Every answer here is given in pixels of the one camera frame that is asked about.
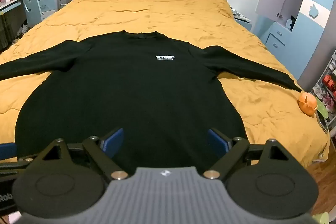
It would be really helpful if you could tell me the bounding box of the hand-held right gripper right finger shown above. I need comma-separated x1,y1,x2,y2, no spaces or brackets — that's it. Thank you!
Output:
203,128,298,183

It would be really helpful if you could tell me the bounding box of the blue nightstand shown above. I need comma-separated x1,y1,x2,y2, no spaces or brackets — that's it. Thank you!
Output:
232,7,254,30

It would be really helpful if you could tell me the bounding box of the olive pleated curtain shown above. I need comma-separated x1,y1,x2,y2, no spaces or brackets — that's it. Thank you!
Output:
0,13,13,50

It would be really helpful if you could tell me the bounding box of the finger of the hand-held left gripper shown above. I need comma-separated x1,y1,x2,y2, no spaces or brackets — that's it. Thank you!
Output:
0,142,34,179

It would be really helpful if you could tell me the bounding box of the yellow quilted blanket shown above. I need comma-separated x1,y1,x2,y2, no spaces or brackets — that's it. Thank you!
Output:
0,0,331,169

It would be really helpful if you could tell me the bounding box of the green leaf-shaped plate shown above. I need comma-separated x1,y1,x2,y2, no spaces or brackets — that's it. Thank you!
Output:
314,97,328,119

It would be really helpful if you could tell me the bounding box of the black sweater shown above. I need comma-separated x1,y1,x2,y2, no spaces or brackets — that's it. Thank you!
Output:
0,30,302,177

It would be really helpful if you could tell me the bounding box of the white blue desk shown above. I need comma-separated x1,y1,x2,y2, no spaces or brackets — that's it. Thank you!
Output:
0,0,59,30

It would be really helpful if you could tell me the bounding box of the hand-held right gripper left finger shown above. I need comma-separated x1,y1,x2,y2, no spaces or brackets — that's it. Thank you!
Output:
33,127,130,182

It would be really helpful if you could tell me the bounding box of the blue white chair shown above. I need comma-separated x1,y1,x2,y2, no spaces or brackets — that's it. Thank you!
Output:
22,0,44,28

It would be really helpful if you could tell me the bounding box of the cluttered white storage rack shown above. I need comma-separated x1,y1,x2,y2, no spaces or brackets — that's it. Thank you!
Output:
311,49,336,135

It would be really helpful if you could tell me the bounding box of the orange pumpkin toy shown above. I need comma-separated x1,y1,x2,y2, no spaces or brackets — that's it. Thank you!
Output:
297,92,318,117

